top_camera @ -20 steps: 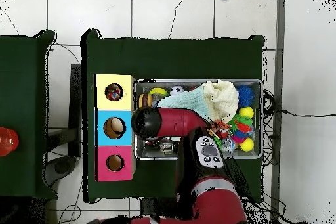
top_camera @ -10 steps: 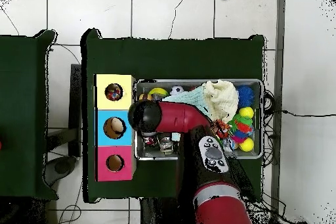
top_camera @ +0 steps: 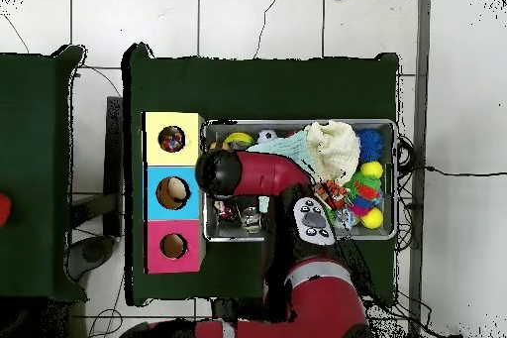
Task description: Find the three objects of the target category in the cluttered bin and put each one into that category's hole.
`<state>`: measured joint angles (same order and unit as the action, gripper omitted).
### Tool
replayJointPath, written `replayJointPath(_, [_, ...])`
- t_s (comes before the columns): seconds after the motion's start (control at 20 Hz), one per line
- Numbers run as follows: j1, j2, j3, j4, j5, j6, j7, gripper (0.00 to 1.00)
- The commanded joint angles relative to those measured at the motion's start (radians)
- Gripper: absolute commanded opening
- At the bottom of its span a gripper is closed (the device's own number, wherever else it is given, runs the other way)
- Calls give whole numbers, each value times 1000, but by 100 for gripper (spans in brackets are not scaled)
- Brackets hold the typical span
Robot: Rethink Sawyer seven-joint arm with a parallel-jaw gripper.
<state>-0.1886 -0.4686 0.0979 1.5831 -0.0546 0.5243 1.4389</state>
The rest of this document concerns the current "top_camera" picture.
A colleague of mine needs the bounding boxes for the multicolour rope toy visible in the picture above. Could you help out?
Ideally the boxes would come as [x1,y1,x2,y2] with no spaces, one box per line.
[158,128,185,153]

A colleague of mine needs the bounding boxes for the wooden box with three holes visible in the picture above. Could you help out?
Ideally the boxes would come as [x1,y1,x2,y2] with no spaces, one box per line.
[142,110,206,275]

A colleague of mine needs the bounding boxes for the clear mesh bin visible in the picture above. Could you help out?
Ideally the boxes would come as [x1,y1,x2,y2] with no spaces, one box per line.
[202,117,398,242]

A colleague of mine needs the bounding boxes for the yellow banana toy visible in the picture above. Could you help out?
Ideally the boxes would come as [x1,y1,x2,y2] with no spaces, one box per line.
[224,131,255,148]

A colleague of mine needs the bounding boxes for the small soccer ball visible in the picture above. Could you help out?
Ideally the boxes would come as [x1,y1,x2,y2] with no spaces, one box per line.
[256,128,278,144]

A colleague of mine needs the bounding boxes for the mint green waffle cloth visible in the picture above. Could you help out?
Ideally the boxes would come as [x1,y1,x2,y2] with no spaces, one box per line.
[247,129,318,180]

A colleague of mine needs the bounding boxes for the dark green table cloth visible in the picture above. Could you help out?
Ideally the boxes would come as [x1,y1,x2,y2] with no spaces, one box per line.
[122,42,401,307]
[0,44,88,303]

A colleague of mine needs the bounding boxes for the cream waffle cloth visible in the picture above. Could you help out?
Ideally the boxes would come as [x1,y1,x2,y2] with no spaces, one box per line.
[303,119,361,186]

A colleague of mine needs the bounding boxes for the orange tiger plush toy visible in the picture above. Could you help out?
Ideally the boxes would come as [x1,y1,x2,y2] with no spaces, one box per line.
[316,179,350,206]

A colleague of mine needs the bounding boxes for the yellow smooth ball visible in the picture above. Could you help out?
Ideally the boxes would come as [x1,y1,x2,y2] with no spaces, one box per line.
[359,206,384,230]
[359,160,384,179]

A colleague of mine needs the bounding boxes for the blue spiky ball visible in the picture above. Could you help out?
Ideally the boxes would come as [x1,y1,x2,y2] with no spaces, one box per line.
[355,127,384,163]

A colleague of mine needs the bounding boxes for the black metal stand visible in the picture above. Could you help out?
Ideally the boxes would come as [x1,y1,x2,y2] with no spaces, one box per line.
[68,95,125,238]

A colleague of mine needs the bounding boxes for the dark grey rounded base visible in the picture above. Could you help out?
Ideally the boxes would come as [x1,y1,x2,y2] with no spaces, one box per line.
[64,234,118,282]

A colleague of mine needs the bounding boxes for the red round container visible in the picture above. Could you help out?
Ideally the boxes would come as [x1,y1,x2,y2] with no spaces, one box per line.
[0,192,13,228]

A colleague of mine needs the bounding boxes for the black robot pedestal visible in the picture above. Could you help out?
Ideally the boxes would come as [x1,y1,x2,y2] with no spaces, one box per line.
[211,298,294,323]

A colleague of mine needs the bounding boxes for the black cable bundle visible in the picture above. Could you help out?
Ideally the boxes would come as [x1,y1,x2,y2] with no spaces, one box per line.
[395,135,417,252]

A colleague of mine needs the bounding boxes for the grey floor cable duct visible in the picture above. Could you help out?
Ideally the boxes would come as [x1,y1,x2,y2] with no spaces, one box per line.
[407,0,432,338]

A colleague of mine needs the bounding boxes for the long black floor cable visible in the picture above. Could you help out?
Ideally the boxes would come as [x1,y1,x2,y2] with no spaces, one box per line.
[397,165,507,178]

